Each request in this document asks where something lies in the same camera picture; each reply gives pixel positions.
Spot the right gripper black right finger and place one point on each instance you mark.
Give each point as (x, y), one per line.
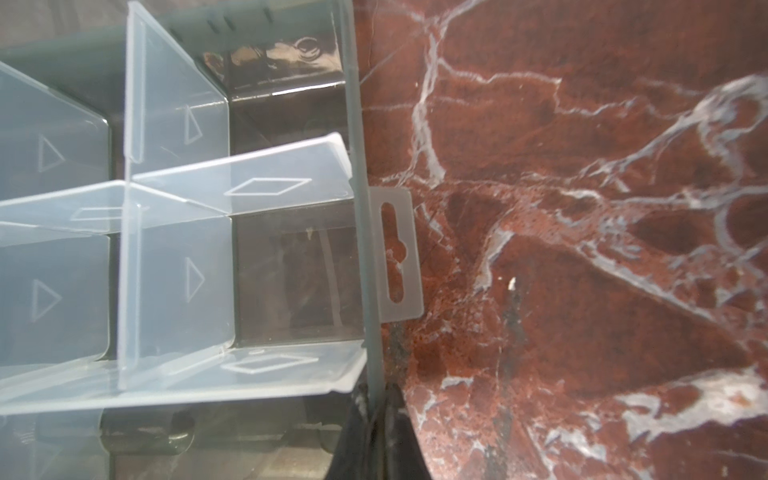
(402, 455)

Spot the grey plastic organizer box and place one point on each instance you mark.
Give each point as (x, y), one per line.
(195, 269)

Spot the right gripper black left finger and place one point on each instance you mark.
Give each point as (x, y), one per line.
(352, 455)

